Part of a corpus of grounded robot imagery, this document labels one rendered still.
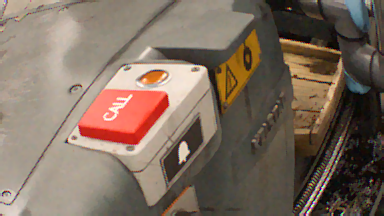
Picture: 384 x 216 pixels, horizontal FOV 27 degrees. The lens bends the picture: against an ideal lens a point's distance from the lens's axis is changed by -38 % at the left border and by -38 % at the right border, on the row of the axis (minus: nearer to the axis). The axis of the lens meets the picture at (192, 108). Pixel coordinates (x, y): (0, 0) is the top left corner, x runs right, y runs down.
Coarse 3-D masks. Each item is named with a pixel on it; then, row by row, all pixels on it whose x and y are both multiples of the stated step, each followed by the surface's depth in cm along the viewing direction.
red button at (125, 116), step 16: (112, 96) 90; (128, 96) 89; (144, 96) 89; (160, 96) 89; (96, 112) 88; (112, 112) 88; (128, 112) 87; (144, 112) 87; (160, 112) 88; (80, 128) 87; (96, 128) 86; (112, 128) 86; (128, 128) 85; (144, 128) 86; (128, 144) 85
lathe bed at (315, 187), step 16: (352, 96) 184; (336, 112) 169; (352, 112) 187; (336, 128) 173; (336, 144) 171; (304, 160) 156; (320, 160) 165; (336, 160) 177; (304, 176) 153; (320, 176) 163; (304, 192) 157; (320, 192) 169; (304, 208) 161
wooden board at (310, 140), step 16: (288, 48) 180; (304, 48) 179; (320, 48) 177; (288, 64) 177; (304, 64) 176; (336, 64) 175; (304, 80) 171; (320, 80) 170; (336, 80) 165; (304, 96) 166; (320, 96) 165; (336, 96) 164; (304, 112) 162; (320, 112) 157; (304, 128) 158; (320, 128) 153; (304, 144) 153; (320, 144) 156
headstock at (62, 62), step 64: (64, 0) 123; (128, 0) 113; (192, 0) 109; (256, 0) 114; (0, 64) 109; (64, 64) 101; (128, 64) 97; (192, 64) 96; (256, 64) 110; (0, 128) 92; (64, 128) 89; (256, 128) 110; (0, 192) 79; (64, 192) 79; (128, 192) 83; (192, 192) 102; (256, 192) 113
